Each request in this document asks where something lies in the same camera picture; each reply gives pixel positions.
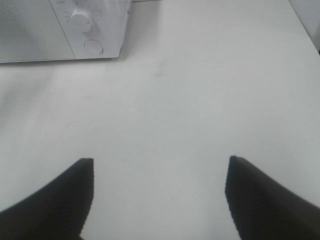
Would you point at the round white door-release button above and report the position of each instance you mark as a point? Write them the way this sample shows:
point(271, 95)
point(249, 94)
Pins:
point(93, 47)

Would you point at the white microwave door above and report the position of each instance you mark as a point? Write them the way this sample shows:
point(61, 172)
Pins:
point(30, 31)

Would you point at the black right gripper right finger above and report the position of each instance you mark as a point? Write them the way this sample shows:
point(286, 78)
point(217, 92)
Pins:
point(263, 209)

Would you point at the white microwave oven body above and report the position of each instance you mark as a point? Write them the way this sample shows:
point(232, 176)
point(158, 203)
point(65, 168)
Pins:
point(111, 18)

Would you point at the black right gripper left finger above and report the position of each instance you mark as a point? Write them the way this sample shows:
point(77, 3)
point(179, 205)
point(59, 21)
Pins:
point(57, 211)

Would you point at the white timer knob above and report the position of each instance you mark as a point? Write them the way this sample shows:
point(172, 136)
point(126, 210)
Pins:
point(82, 20)

